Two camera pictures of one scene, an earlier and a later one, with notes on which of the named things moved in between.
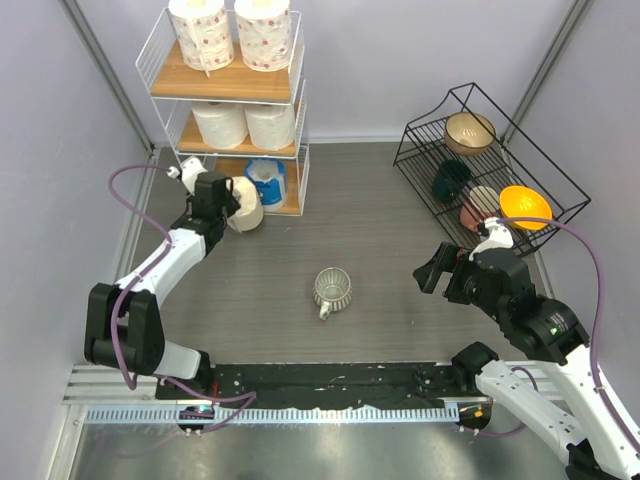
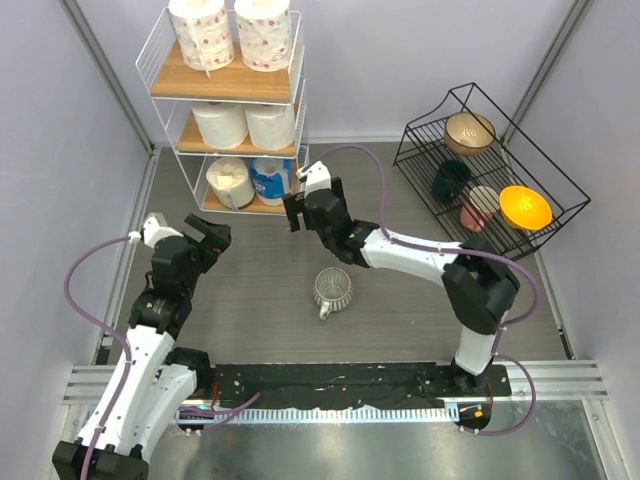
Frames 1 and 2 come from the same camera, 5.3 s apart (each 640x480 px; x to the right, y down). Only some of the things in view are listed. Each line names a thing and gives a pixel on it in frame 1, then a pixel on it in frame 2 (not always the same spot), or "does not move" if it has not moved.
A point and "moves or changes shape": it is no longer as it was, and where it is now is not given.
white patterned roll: (265, 29) does not move
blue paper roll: (269, 175) moves or changes shape
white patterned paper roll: (204, 32) does not move
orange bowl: (519, 202) does not move
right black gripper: (427, 274) to (295, 205)
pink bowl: (483, 203) does not move
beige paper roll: (249, 216) moves or changes shape
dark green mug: (454, 173) does not move
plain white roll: (222, 125) does not move
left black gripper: (231, 204) to (216, 240)
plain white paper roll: (271, 127) does not move
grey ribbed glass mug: (333, 288) does not move
